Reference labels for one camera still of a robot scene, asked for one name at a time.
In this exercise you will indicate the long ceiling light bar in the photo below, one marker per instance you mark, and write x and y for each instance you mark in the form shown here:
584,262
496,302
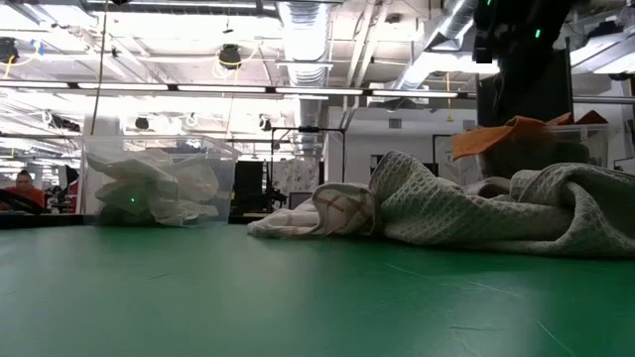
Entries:
223,88

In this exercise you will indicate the black cabinet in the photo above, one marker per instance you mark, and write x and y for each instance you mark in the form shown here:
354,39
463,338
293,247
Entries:
248,186

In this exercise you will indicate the black frame stand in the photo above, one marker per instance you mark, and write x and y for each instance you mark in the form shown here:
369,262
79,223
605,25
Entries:
307,129

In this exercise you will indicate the silver ventilation duct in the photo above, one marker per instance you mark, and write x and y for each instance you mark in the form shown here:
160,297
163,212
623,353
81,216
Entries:
305,49

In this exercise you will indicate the white red-checked towel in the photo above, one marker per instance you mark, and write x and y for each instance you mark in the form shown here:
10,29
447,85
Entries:
307,213

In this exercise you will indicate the person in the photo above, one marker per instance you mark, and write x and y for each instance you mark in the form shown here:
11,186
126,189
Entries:
72,186
25,191

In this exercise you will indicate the green table mat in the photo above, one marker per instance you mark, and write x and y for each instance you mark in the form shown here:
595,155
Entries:
149,297

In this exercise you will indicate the black table frame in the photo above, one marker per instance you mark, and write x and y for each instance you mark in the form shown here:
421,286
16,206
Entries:
39,220

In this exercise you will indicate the clear plastic bin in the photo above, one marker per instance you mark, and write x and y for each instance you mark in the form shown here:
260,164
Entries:
597,149
228,178

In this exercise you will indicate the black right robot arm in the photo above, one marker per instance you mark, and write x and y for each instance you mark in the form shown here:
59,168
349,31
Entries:
521,25

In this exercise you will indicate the orange towel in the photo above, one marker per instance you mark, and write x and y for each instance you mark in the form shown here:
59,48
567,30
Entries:
486,139

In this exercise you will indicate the black monitor on stand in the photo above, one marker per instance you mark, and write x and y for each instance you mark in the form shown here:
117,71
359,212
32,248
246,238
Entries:
486,104

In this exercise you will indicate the black ceiling camera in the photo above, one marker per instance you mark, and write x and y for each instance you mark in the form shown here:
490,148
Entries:
7,49
229,55

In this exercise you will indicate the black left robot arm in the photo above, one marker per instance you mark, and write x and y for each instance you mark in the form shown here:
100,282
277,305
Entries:
15,207

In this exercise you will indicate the light grey waffle towel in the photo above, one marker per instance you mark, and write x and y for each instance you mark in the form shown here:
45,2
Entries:
471,218

